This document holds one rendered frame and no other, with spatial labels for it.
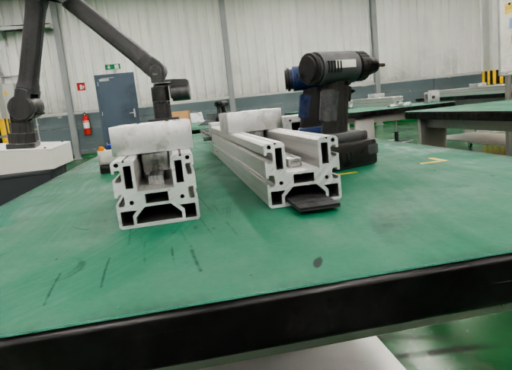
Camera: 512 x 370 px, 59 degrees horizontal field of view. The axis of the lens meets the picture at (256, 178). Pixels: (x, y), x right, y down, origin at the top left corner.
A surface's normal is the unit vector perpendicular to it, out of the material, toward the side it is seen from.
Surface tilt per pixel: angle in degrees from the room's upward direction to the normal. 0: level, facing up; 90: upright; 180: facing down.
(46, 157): 90
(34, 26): 92
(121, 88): 90
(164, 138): 90
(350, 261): 0
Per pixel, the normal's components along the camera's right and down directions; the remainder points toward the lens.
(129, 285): -0.10, -0.98
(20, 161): 0.17, 0.14
